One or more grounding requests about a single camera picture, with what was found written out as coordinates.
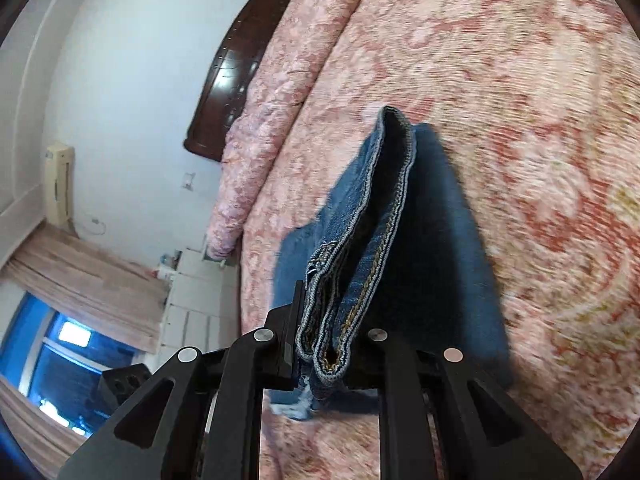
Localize pink floral quilt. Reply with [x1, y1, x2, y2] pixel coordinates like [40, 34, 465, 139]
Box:
[206, 0, 386, 262]

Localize blue denim pants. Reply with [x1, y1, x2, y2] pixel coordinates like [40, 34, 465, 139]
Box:
[269, 105, 517, 422]

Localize dark wooden headboard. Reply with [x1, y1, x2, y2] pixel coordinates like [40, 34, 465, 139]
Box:
[183, 0, 323, 163]

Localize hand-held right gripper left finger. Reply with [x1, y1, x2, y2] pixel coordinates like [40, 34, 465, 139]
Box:
[57, 280, 307, 480]

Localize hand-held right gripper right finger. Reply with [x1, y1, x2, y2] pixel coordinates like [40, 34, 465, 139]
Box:
[349, 327, 584, 480]

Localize bed with pink patterned bedspread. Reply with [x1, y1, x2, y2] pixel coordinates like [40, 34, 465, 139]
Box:
[235, 0, 636, 480]

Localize wall air conditioner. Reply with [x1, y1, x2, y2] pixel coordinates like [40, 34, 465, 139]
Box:
[45, 144, 77, 238]

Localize pink curtain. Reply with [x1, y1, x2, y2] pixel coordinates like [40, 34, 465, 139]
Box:
[0, 224, 172, 463]

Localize white chest of drawers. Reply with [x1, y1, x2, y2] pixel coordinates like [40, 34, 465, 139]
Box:
[159, 247, 242, 358]

